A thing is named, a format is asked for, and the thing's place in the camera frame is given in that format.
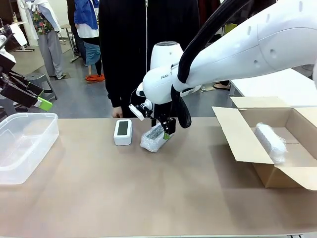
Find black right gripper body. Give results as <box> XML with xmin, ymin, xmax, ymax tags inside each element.
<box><xmin>149</xmin><ymin>103</ymin><xmax>174</xmax><ymax>122</ymax></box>

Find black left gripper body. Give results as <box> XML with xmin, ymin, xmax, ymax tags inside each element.
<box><xmin>0</xmin><ymin>53</ymin><xmax>17</xmax><ymax>86</ymax></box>

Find bubble-wrapped clock with dark label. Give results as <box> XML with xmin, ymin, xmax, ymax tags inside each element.
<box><xmin>140</xmin><ymin>124</ymin><xmax>171</xmax><ymax>153</ymax></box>

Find unwrapped white digital clock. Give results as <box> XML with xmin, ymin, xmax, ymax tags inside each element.
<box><xmin>113</xmin><ymin>119</ymin><xmax>133</xmax><ymax>146</ymax></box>

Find plain white bubble-wrapped clock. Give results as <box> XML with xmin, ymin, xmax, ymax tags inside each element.
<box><xmin>254</xmin><ymin>122</ymin><xmax>287</xmax><ymax>165</ymax></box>

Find person right forearm black sleeve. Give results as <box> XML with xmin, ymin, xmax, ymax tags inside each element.
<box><xmin>98</xmin><ymin>37</ymin><xmax>124</xmax><ymax>109</ymax></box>

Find person right hand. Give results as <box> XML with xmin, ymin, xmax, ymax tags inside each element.
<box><xmin>111</xmin><ymin>105</ymin><xmax>124</xmax><ymax>119</ymax></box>

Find grey plastic stool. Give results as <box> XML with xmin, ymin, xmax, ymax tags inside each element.
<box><xmin>24</xmin><ymin>73</ymin><xmax>58</xmax><ymax>100</ymax></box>
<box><xmin>0</xmin><ymin>98</ymin><xmax>18</xmax><ymax>118</ymax></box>

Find white background desk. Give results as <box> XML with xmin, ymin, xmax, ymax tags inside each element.
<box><xmin>11</xmin><ymin>21</ymin><xmax>35</xmax><ymax>53</ymax></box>
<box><xmin>60</xmin><ymin>23</ymin><xmax>80</xmax><ymax>63</ymax></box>

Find clear plastic storage bin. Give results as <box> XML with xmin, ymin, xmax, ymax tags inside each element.
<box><xmin>0</xmin><ymin>113</ymin><xmax>59</xmax><ymax>185</ymax></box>

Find orange shoes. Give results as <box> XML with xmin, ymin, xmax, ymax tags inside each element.
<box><xmin>86</xmin><ymin>74</ymin><xmax>106</xmax><ymax>82</ymax></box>

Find person torso black zip hoodie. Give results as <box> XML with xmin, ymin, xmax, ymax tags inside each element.
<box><xmin>98</xmin><ymin>0</ymin><xmax>201</xmax><ymax>119</ymax></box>

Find brown cardboard box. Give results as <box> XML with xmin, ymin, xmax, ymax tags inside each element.
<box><xmin>211</xmin><ymin>96</ymin><xmax>317</xmax><ymax>191</ymax></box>

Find bystander in blue jacket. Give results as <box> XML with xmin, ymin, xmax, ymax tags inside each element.
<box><xmin>73</xmin><ymin>0</ymin><xmax>106</xmax><ymax>82</ymax></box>

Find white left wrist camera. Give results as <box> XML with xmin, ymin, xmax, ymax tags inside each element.
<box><xmin>0</xmin><ymin>26</ymin><xmax>16</xmax><ymax>62</ymax></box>

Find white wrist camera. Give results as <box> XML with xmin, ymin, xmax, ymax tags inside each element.
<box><xmin>0</xmin><ymin>26</ymin><xmax>16</xmax><ymax>62</ymax></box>
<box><xmin>128</xmin><ymin>99</ymin><xmax>152</xmax><ymax>121</ymax></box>

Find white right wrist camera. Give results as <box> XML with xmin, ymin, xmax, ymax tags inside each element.
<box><xmin>128</xmin><ymin>99</ymin><xmax>152</xmax><ymax>121</ymax></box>

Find black braided cable sleeve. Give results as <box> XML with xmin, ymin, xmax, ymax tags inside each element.
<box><xmin>170</xmin><ymin>0</ymin><xmax>238</xmax><ymax>129</ymax></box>

